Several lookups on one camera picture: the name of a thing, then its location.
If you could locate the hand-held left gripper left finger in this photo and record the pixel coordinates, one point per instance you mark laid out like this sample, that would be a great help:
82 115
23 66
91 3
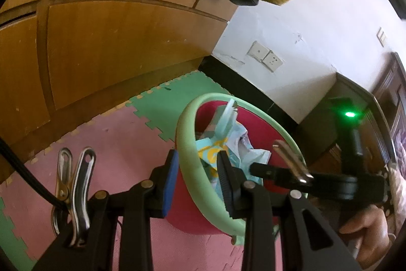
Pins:
169 188

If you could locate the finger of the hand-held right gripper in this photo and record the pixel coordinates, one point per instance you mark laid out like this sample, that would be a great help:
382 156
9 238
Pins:
269 174

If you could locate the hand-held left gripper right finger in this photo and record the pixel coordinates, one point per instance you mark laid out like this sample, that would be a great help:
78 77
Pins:
226 188

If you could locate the red bucket with green rim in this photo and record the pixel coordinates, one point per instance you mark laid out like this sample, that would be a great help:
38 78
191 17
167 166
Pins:
190 214

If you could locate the light blue wet wipes pack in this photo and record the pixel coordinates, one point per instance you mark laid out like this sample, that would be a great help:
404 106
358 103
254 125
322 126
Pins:
209 156

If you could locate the person's right hand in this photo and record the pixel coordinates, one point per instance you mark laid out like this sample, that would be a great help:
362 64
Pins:
368 233

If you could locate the metal spring clip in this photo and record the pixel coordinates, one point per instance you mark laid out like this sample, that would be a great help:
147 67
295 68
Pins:
77 188
295 163

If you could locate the dark wooden drawer cabinet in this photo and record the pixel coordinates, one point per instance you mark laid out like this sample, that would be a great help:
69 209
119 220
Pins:
317 137

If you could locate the pink foam mat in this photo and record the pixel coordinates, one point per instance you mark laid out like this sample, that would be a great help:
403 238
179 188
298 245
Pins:
111 137

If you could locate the green foam mat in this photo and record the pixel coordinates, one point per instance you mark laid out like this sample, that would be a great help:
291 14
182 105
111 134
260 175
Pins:
12 242
165 106

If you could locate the white wall socket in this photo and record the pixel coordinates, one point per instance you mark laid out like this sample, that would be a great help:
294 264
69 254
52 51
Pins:
266 56

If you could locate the white wall switch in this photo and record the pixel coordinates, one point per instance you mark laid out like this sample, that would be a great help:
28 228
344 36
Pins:
382 37

